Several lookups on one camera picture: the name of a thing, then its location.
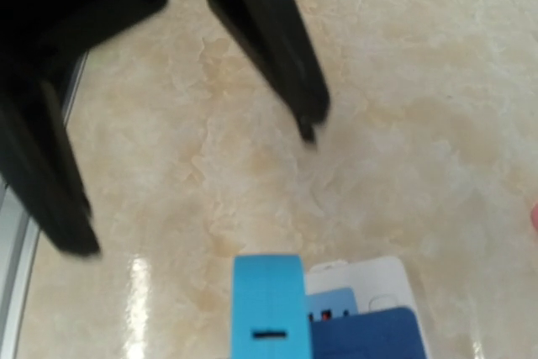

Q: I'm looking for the pink flat plug adapter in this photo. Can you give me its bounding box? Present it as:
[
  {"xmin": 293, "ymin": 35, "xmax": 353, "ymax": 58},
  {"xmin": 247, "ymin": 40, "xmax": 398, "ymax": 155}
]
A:
[{"xmin": 530, "ymin": 203, "xmax": 538, "ymax": 231}]

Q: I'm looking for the white multicolour power strip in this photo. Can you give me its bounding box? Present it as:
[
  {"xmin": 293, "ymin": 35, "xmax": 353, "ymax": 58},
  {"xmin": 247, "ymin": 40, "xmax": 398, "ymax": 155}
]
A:
[{"xmin": 305, "ymin": 256, "xmax": 431, "ymax": 358}]

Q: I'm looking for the light blue adapter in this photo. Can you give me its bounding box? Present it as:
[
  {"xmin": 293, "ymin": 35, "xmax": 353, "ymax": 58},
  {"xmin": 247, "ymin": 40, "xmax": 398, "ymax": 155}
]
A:
[{"xmin": 229, "ymin": 254, "xmax": 314, "ymax": 359}]

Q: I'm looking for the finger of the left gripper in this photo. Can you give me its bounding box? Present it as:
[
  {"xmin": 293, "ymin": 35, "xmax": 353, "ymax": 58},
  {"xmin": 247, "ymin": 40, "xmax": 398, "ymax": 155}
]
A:
[
  {"xmin": 207, "ymin": 0, "xmax": 330, "ymax": 143},
  {"xmin": 1, "ymin": 77, "xmax": 101, "ymax": 256}
]

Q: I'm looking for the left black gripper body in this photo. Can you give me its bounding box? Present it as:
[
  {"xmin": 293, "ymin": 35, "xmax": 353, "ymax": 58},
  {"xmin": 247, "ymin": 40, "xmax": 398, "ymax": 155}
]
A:
[{"xmin": 1, "ymin": 0, "xmax": 168, "ymax": 90}]

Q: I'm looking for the dark blue cube socket adapter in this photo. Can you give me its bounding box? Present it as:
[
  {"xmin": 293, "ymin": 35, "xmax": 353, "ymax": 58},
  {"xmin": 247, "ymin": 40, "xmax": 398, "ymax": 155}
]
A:
[{"xmin": 311, "ymin": 307, "xmax": 427, "ymax": 359}]

